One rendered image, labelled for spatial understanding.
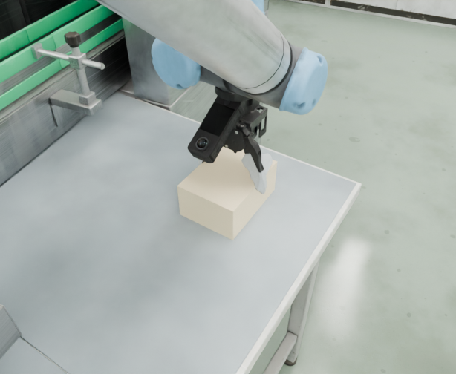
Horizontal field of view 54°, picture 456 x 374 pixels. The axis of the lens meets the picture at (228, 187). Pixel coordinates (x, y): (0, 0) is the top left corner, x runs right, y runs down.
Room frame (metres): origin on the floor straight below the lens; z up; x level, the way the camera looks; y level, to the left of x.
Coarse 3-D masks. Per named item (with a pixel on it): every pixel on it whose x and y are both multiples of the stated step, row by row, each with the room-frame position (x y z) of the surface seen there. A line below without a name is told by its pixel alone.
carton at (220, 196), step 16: (224, 160) 0.67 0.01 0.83; (240, 160) 0.67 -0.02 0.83; (192, 176) 0.62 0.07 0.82; (208, 176) 0.62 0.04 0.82; (224, 176) 0.62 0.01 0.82; (240, 176) 0.62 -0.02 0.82; (272, 176) 0.65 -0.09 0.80; (192, 192) 0.58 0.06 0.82; (208, 192) 0.58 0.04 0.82; (224, 192) 0.58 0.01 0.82; (240, 192) 0.58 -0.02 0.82; (256, 192) 0.60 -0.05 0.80; (192, 208) 0.58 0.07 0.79; (208, 208) 0.56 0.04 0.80; (224, 208) 0.54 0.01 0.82; (240, 208) 0.55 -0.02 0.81; (256, 208) 0.60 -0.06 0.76; (208, 224) 0.56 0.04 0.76; (224, 224) 0.54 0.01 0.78; (240, 224) 0.55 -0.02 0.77
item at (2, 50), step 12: (84, 0) 1.13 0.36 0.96; (60, 12) 1.05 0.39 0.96; (72, 12) 1.08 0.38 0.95; (84, 12) 1.12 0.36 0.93; (36, 24) 0.98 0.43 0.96; (48, 24) 1.01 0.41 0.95; (60, 24) 1.04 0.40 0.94; (12, 36) 0.91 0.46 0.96; (24, 36) 0.94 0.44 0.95; (36, 36) 0.97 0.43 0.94; (0, 48) 0.87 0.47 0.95; (12, 48) 0.90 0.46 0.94; (24, 48) 0.93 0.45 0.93; (0, 60) 0.87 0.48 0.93
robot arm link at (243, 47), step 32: (96, 0) 0.30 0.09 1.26; (128, 0) 0.29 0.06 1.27; (160, 0) 0.30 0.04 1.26; (192, 0) 0.32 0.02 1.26; (224, 0) 0.35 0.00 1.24; (160, 32) 0.33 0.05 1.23; (192, 32) 0.33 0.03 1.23; (224, 32) 0.35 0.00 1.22; (256, 32) 0.39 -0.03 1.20; (224, 64) 0.37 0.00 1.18; (256, 64) 0.39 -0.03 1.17; (288, 64) 0.44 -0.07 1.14; (320, 64) 0.47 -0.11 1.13; (256, 96) 0.45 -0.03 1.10; (288, 96) 0.44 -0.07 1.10; (320, 96) 0.47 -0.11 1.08
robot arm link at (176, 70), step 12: (156, 48) 0.53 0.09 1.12; (168, 48) 0.52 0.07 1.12; (156, 60) 0.53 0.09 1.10; (168, 60) 0.52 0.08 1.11; (180, 60) 0.51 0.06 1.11; (192, 60) 0.51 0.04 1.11; (168, 72) 0.52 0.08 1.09; (180, 72) 0.51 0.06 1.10; (192, 72) 0.50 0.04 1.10; (204, 72) 0.51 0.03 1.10; (168, 84) 0.52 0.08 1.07; (180, 84) 0.51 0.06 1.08; (192, 84) 0.52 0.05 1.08; (216, 84) 0.51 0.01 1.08
